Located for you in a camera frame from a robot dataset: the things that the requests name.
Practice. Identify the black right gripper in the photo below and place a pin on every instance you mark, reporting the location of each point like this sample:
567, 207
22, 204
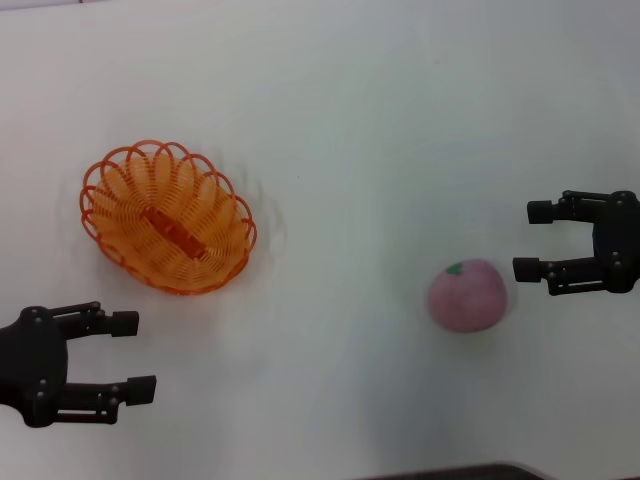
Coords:
622, 240

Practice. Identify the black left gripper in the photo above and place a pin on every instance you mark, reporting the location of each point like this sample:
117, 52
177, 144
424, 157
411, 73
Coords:
32, 365

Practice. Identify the pink plush peach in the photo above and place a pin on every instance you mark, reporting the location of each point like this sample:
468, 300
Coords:
467, 300

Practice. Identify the dark robot torso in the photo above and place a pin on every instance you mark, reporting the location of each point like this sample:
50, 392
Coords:
450, 474

